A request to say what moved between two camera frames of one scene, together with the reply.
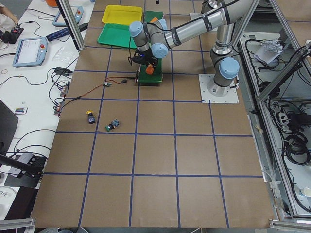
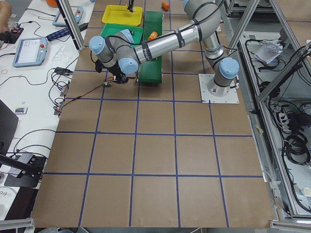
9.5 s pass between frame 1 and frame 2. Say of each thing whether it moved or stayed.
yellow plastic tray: stayed
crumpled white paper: stayed
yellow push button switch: moved
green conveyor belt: stayed
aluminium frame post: stayed
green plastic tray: stayed
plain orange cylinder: moved
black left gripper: moved
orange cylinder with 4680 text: moved
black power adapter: stayed
